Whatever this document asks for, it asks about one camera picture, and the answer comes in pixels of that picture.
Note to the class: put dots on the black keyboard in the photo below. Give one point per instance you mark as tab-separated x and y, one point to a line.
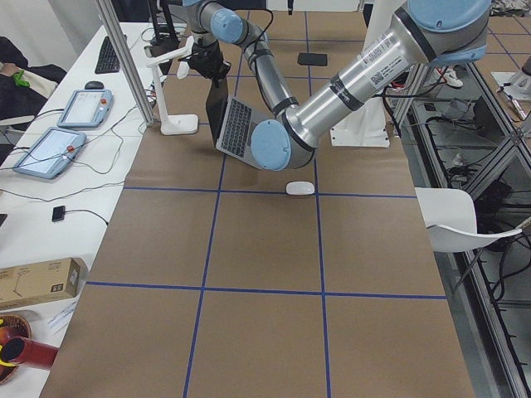
108	61

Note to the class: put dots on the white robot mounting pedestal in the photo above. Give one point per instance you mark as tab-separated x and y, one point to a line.
366	127

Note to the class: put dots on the small black puck device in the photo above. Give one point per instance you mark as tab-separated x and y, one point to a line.
58	213

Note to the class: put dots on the white chair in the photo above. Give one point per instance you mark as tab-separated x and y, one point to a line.
450	219

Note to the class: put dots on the white desk lamp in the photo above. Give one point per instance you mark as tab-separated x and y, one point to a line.
173	124

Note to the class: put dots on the grey laptop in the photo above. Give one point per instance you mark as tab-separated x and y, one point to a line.
232	123

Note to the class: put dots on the white computer mouse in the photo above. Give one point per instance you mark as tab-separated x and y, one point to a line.
300	188

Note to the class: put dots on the black folded mouse pad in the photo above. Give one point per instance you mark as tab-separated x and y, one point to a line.
312	59

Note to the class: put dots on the upper blue teach pendant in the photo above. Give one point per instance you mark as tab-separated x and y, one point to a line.
86	109

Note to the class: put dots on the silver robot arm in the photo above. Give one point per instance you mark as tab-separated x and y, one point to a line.
420	32

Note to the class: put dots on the aluminium frame post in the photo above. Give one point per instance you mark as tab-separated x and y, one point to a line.
112	26

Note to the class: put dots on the lower blue teach pendant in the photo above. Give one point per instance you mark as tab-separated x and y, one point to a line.
50	155

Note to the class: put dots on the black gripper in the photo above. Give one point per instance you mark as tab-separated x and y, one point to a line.
206	58

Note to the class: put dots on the cardboard box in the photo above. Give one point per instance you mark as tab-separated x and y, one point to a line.
41	282

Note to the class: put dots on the blue teach pendant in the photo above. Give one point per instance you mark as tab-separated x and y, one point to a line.
50	155
86	109

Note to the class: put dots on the black desk mouse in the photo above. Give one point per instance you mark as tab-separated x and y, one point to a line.
94	85

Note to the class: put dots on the red cylinder container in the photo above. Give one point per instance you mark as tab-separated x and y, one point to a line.
23	351

